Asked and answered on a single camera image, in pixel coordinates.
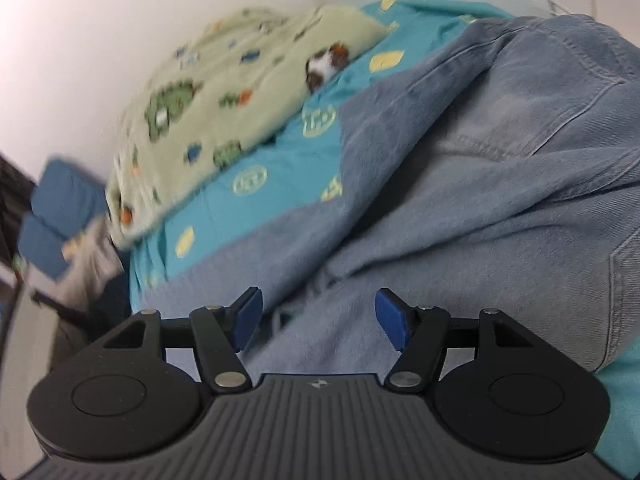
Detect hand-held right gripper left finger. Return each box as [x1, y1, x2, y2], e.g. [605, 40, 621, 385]
[100, 287, 264, 395]

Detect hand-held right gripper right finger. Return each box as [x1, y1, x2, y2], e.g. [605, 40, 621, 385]
[375, 287, 545, 392]

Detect blue denim pants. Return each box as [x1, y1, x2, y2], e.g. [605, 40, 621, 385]
[132, 12, 640, 391]

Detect teal printed bed sheet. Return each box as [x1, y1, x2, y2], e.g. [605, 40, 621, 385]
[127, 0, 640, 480]

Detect grey cloth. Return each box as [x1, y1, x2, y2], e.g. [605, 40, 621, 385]
[55, 220, 126, 306]

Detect white grey table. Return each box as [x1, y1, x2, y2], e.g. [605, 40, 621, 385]
[0, 260, 101, 461]

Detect green printed fleece blanket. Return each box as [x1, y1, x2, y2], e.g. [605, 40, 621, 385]
[106, 5, 391, 251]

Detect dark barred window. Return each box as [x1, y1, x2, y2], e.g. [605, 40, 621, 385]
[0, 152, 38, 261]

